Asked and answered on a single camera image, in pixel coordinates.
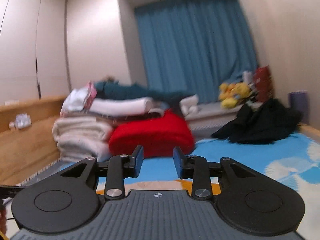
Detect red folded blanket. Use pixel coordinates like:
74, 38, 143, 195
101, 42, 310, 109
108, 110, 195, 158

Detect wooden bed frame rail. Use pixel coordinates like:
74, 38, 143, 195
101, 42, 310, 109
299, 124, 320, 137

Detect dark red bag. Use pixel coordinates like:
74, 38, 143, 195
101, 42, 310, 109
253, 66, 273, 102

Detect purple box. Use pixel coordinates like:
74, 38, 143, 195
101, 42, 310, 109
288, 90, 309, 125

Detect beige and mustard jacket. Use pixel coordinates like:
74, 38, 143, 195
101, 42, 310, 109
96, 180, 221, 195

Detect teal garment on stack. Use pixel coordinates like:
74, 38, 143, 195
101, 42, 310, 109
94, 81, 193, 105

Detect yellow plush toys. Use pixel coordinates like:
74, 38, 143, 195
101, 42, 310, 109
218, 82, 251, 109

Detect blue patterned bed sheet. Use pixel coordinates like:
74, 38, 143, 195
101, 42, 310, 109
57, 132, 320, 230

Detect white folded cloth on stack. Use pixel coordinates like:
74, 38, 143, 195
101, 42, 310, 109
89, 97, 155, 117

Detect white folded blanket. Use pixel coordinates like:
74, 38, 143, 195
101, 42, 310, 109
52, 117, 113, 163

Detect pink white cloth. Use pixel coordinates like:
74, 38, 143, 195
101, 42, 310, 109
60, 82, 97, 117

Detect wooden bed headboard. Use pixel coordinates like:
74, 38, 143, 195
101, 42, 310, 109
1, 95, 66, 185

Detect black clothes pile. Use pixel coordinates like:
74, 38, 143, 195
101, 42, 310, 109
211, 99, 303, 145

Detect blue curtain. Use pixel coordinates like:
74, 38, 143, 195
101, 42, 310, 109
135, 0, 258, 103

